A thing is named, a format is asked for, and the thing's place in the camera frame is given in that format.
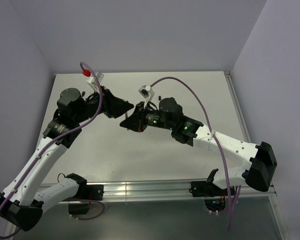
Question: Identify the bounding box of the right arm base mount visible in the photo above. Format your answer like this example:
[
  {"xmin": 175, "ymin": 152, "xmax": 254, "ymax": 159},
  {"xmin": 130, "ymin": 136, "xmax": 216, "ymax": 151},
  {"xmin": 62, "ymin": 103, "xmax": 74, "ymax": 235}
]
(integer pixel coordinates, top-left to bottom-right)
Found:
[{"xmin": 189, "ymin": 181, "xmax": 228, "ymax": 212}]

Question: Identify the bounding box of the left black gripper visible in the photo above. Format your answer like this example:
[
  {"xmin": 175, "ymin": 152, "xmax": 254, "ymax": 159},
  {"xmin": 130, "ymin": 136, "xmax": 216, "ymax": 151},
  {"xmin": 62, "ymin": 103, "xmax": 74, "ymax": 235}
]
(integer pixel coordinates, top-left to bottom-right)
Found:
[{"xmin": 73, "ymin": 85, "xmax": 134, "ymax": 124}]

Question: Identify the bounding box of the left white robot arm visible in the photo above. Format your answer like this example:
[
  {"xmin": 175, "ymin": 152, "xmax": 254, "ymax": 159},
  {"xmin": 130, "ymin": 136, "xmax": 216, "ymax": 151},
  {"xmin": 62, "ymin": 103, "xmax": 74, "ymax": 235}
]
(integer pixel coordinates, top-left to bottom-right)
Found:
[{"xmin": 0, "ymin": 88, "xmax": 134, "ymax": 232}]

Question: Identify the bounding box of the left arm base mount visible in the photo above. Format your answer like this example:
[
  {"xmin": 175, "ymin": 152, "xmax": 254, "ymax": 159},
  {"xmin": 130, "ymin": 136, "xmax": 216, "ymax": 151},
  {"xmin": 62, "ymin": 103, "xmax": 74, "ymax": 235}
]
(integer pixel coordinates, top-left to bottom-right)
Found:
[{"xmin": 66, "ymin": 184, "xmax": 106, "ymax": 221}]

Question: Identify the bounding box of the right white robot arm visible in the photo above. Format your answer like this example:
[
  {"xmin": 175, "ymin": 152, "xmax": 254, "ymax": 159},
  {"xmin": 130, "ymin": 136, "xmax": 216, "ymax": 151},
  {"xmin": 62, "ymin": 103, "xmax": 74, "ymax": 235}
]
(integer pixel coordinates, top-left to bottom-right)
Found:
[{"xmin": 120, "ymin": 97, "xmax": 278, "ymax": 197}]

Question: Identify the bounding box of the aluminium front rail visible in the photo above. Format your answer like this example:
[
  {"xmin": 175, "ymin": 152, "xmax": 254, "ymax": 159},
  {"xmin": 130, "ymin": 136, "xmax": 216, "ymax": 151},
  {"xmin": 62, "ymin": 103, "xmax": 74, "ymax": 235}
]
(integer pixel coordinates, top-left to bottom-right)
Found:
[{"xmin": 13, "ymin": 177, "xmax": 277, "ymax": 204}]

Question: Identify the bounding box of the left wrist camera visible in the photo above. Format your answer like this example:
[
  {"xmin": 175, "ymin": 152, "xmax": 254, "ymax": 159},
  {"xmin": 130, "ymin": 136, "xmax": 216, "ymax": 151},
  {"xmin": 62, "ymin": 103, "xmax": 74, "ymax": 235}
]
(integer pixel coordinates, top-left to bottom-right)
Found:
[{"xmin": 82, "ymin": 69, "xmax": 104, "ymax": 93}]

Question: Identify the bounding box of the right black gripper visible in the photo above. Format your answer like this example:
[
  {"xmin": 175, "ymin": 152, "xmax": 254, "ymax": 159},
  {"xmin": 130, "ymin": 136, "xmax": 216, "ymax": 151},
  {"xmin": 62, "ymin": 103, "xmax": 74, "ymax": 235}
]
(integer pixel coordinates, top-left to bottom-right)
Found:
[{"xmin": 120, "ymin": 101, "xmax": 174, "ymax": 133}]

